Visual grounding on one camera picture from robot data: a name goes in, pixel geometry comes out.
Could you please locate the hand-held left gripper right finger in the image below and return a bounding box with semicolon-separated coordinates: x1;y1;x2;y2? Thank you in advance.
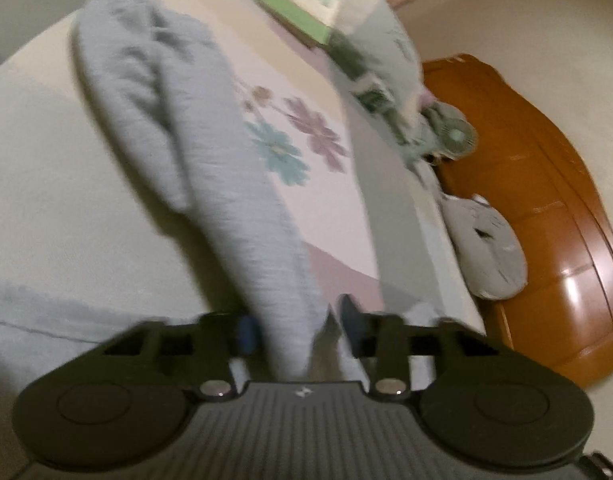
339;295;562;398

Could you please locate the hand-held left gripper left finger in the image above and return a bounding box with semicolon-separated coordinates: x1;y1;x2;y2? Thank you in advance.
51;311;262;401

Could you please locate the grey plush cushion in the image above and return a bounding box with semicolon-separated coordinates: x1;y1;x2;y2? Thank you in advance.
436;194;529;302

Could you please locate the small green fan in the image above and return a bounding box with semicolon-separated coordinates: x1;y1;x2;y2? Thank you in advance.
411;102;479;166

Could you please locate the green printed packet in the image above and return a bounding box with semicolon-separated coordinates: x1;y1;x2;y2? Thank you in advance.
329;32;412;161

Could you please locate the orange wooden headboard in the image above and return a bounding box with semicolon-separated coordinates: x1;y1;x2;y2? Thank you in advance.
421;52;613;391

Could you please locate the pale green pillow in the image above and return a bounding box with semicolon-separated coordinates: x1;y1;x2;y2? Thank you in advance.
331;0;427;111

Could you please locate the green and white book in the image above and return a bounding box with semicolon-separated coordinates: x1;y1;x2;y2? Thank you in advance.
254;0;359;48

